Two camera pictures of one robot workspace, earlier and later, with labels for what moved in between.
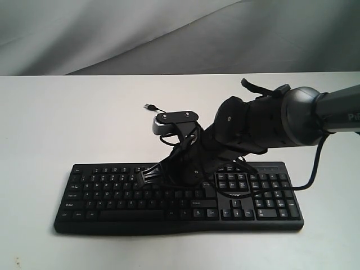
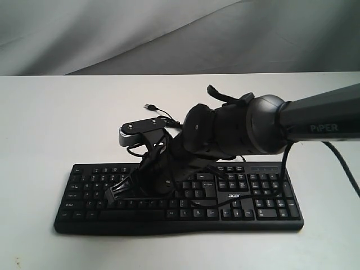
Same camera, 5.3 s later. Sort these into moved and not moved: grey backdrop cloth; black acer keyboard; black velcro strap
Moved: black velcro strap
Not moved: grey backdrop cloth; black acer keyboard
